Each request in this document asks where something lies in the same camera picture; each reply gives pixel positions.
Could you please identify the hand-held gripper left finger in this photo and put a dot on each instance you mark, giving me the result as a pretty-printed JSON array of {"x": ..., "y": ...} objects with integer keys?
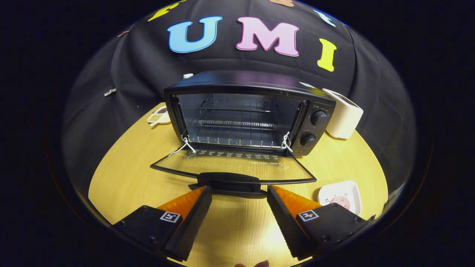
[{"x": 195, "y": 218}]

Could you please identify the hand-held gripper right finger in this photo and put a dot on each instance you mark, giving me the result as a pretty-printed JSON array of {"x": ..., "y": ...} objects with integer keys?
[{"x": 284, "y": 222}]

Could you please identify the pink meat slice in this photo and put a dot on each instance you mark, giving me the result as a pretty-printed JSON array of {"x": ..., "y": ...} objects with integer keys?
[{"x": 340, "y": 202}]

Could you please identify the white square plate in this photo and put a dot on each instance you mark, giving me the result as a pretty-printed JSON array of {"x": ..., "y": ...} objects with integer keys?
[{"x": 345, "y": 189}]

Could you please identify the black toaster oven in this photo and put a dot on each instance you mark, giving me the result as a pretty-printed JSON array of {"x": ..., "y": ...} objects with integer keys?
[{"x": 241, "y": 79}]

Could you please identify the white pop-up toaster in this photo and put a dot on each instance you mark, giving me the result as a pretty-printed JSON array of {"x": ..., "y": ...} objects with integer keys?
[{"x": 343, "y": 118}]

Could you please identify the white divided dish of beans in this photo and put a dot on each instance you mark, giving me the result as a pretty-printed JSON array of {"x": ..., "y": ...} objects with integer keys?
[{"x": 159, "y": 115}]

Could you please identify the black backdrop cloth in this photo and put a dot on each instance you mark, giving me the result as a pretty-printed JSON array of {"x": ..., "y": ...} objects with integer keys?
[{"x": 111, "y": 111}]

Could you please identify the white bottle with green label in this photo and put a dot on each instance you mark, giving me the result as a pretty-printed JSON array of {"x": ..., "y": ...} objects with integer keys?
[{"x": 187, "y": 75}]

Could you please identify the white clothes peg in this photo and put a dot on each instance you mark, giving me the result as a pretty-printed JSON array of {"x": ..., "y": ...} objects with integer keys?
[{"x": 110, "y": 92}]

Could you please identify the pink clothes peg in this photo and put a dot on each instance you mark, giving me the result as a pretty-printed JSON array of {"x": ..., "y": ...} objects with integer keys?
[{"x": 123, "y": 33}]

